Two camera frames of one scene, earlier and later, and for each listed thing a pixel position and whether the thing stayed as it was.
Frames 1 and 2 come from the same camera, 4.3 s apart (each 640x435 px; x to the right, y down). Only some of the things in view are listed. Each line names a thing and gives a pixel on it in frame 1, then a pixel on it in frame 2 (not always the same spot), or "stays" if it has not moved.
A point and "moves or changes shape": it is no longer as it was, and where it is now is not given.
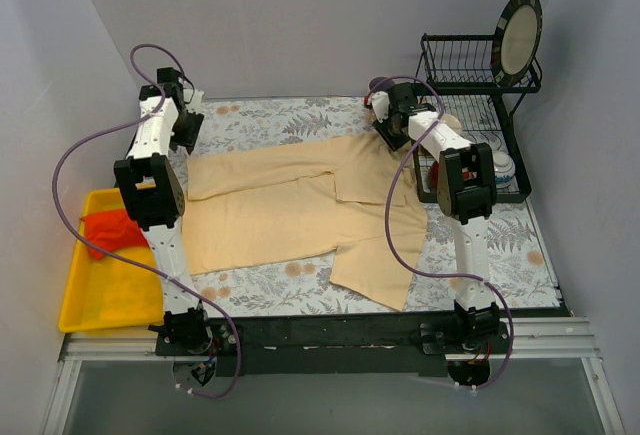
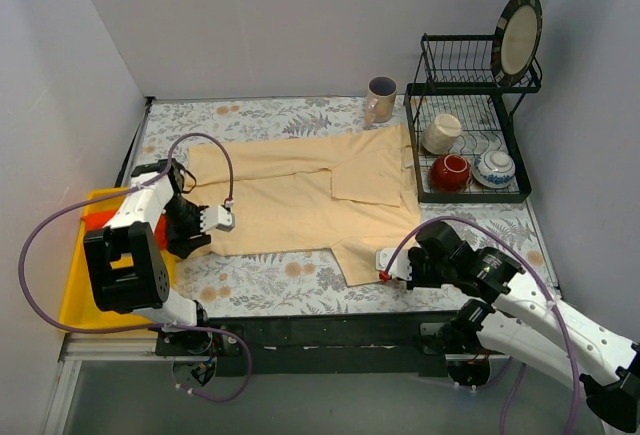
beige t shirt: (345, 195) moves or changes shape
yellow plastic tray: (106, 294) stays
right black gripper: (388, 131) to (415, 271)
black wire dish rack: (457, 75) stays
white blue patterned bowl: (504, 168) stays
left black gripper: (189, 129) to (189, 225)
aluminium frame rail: (532, 339) stays
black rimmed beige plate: (516, 39) stays
